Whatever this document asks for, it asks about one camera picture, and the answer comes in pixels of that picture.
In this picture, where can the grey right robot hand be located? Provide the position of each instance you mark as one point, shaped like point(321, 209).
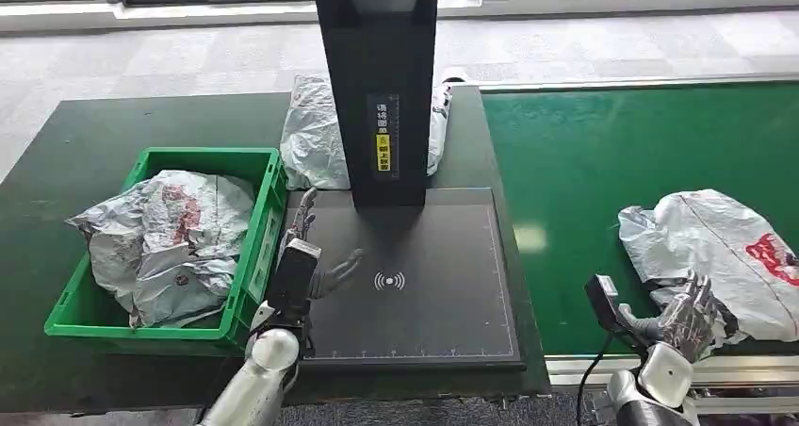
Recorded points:
point(683, 323)

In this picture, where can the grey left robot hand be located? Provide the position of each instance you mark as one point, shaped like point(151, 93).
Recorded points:
point(334, 276)

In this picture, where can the large white red-print parcel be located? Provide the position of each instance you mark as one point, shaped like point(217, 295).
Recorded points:
point(718, 254)

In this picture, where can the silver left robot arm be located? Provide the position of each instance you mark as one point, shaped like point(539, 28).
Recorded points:
point(256, 379)

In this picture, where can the green plastic crate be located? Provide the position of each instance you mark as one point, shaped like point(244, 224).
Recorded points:
point(262, 223)

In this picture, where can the black scanner base pad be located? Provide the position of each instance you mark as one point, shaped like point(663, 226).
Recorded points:
point(437, 286)

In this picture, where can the grey plastic parcel bag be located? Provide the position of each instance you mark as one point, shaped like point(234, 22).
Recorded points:
point(312, 136)

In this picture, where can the black scanner column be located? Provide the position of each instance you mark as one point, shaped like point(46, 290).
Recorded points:
point(377, 98)

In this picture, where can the green conveyor belt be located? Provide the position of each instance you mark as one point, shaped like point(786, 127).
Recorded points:
point(562, 180)

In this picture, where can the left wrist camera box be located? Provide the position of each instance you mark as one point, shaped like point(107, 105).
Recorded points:
point(292, 279)

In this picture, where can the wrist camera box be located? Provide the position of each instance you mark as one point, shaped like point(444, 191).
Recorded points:
point(292, 279)
point(604, 301)

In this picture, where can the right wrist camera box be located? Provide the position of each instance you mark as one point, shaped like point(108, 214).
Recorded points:
point(604, 301)

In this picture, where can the silver conveyor frame rail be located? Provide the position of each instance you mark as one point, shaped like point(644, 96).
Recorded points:
point(749, 379)

